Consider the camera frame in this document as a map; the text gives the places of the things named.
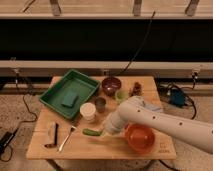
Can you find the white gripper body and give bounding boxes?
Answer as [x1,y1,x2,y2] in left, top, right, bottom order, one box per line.
[104,113,124,135]

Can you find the green pepper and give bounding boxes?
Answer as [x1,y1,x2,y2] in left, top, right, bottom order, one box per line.
[82,129,103,136]

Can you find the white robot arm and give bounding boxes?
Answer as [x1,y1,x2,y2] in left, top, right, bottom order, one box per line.
[104,96,213,154]

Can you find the grey metal cup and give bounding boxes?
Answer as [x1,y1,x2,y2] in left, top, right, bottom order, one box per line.
[95,97,106,113]

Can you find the white paper cup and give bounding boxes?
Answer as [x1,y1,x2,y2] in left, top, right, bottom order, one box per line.
[80,103,96,121]

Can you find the light green cup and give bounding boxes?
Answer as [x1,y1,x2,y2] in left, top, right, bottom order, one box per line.
[115,90,128,104]

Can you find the orange plastic bowl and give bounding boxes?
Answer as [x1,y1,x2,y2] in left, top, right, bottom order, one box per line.
[124,124,155,154]

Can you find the wooden table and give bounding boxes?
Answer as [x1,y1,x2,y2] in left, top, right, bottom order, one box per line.
[25,75,178,171]

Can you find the light blue cloth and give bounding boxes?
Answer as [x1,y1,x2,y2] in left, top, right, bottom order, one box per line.
[144,101,163,113]

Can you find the dark red bowl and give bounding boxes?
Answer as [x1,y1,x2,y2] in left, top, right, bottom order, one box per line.
[102,77,121,96]

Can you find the silver fork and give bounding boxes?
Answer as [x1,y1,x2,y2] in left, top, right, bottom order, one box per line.
[57,126,77,152]

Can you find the green sponge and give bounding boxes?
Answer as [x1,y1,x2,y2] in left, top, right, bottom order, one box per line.
[61,91,78,107]

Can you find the green plastic tray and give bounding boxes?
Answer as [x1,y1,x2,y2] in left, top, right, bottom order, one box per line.
[40,69,100,120]

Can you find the blue power adapter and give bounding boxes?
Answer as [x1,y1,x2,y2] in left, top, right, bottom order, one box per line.
[169,90,185,107]

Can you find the black power brick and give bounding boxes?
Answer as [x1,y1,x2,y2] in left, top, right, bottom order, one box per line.
[0,132,14,148]

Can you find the black hanging cable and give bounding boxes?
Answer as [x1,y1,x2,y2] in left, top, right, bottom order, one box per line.
[113,9,157,77]

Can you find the black cable right floor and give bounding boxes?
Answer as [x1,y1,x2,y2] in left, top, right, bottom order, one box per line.
[156,71,198,120]

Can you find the black cable floor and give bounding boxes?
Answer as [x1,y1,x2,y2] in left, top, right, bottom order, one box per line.
[0,71,39,163]
[156,71,198,120]

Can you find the black cable left floor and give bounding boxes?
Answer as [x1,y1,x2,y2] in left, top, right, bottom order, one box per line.
[0,71,39,163]

